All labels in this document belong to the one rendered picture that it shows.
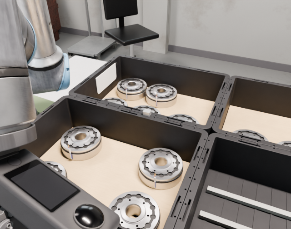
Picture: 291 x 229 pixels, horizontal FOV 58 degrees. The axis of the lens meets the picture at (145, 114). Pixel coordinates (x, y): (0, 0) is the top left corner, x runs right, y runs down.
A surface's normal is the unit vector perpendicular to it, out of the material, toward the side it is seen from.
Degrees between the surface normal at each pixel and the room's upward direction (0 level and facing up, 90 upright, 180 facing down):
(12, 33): 79
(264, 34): 90
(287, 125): 0
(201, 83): 90
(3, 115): 67
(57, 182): 26
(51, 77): 104
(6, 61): 73
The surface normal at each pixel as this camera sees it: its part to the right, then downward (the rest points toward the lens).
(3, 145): 0.66, 0.04
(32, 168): 0.38, -0.85
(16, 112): 0.84, -0.02
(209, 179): 0.00, -0.81
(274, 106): -0.40, 0.54
